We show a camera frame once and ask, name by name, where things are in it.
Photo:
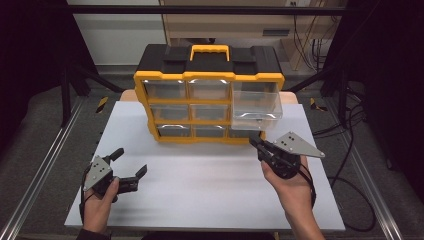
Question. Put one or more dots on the yellow black tape strip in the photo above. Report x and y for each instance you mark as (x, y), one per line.
(315, 106)
(102, 104)

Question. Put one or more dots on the person's right hand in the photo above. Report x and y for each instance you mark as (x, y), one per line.
(293, 191)

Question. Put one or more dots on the beige wooden desk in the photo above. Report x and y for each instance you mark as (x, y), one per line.
(233, 28)

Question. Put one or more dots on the black metal stand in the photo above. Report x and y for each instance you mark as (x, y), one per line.
(342, 100)
(66, 96)

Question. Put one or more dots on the yellow black drawer organizer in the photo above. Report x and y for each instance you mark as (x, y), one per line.
(213, 65)

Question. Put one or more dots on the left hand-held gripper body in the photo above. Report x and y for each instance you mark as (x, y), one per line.
(97, 173)

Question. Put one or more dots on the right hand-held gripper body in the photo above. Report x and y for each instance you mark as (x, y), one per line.
(296, 146)

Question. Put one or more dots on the black horizontal frame bar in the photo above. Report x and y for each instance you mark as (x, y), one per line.
(200, 10)

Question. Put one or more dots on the aluminium floor rail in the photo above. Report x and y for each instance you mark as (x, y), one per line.
(370, 186)
(43, 163)

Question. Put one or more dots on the person's left hand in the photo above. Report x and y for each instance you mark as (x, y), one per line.
(97, 210)

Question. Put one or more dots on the grid of clear drawers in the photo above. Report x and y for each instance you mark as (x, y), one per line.
(165, 90)

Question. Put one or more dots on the white panel board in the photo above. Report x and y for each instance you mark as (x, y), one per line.
(120, 36)

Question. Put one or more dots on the clear plastic drawer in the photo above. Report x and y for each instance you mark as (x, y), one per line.
(257, 105)

